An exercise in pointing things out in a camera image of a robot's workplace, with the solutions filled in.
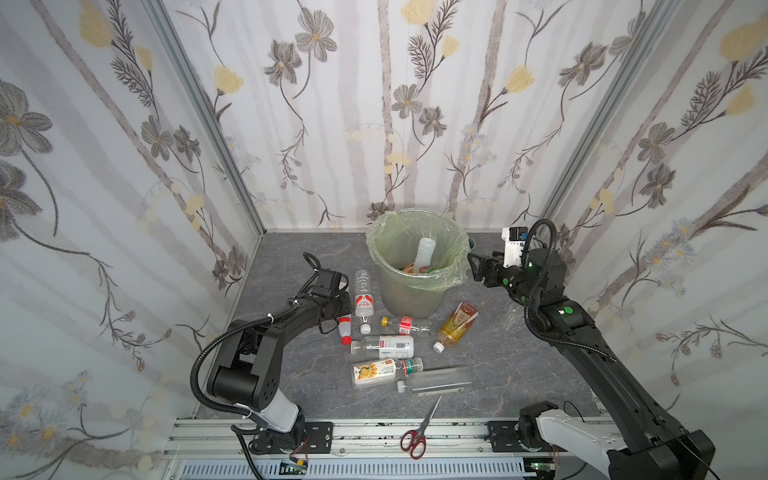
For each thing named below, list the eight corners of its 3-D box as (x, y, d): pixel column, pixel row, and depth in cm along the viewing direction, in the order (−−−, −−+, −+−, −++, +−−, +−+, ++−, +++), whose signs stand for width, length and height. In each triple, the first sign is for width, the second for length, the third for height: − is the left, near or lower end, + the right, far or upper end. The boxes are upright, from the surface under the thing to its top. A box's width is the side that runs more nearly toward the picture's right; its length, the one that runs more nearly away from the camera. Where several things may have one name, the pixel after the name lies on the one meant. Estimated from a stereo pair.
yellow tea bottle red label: (428, 347, 92) (430, 338, 86) (458, 309, 100) (462, 299, 95) (444, 360, 89) (448, 352, 84) (474, 320, 98) (479, 311, 92)
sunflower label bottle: (353, 390, 83) (351, 383, 78) (352, 370, 87) (350, 362, 82) (422, 381, 85) (425, 374, 80) (419, 362, 89) (421, 354, 84)
